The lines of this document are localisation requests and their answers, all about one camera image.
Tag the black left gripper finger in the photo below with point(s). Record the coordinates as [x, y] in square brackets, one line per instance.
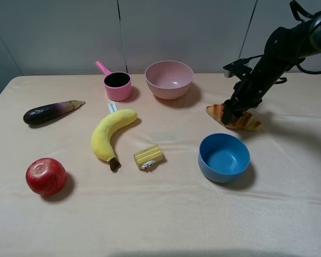
[228, 115]

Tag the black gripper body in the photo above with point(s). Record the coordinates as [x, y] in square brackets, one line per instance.
[254, 83]

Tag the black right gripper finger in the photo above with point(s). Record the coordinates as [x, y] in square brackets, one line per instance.
[241, 113]

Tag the toy croissant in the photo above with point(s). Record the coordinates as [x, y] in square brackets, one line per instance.
[247, 122]

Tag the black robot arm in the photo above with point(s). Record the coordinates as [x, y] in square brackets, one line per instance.
[284, 49]

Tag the blue plastic bowl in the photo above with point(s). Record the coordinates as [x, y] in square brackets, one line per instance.
[223, 158]

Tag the pink plastic bowl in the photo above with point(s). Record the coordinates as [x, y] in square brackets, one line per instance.
[169, 80]

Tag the pink saucepan cup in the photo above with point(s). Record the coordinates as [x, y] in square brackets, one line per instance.
[118, 85]

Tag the yellow plush banana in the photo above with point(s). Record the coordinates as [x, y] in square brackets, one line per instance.
[103, 132]

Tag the peach tablecloth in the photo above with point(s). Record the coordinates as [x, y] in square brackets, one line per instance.
[171, 209]

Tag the purple toy eggplant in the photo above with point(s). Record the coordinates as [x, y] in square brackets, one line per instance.
[46, 113]

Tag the red toy apple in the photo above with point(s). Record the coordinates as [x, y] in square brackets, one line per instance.
[46, 176]

